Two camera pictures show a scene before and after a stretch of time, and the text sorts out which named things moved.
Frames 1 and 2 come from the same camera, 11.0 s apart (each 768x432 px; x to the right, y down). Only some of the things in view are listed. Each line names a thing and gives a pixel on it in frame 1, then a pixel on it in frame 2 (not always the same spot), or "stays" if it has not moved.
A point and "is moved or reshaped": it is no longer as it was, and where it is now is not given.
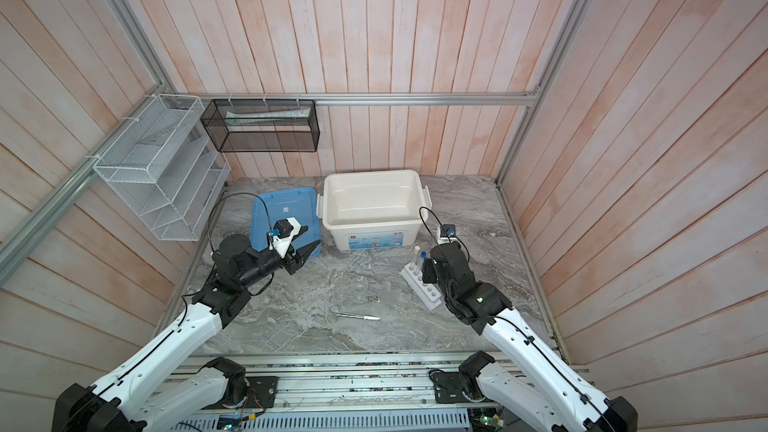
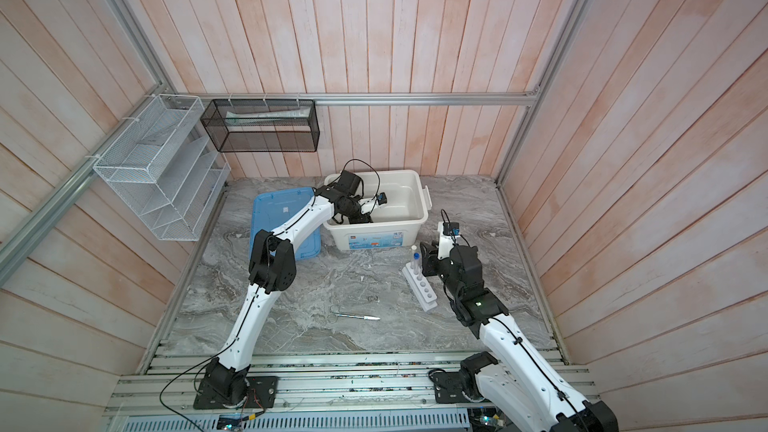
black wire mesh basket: [263, 125] stays
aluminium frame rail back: [484, 98] stays
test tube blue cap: [423, 256] is moved or reshaped
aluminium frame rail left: [19, 237] stays
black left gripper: [300, 258] -> [361, 219]
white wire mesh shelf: [166, 167] stays
